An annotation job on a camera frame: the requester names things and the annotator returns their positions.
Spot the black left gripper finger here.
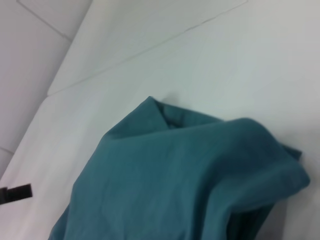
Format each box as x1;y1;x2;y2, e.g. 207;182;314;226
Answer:
0;183;34;205

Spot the teal t-shirt with FREE print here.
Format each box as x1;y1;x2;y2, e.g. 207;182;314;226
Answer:
48;95;311;240

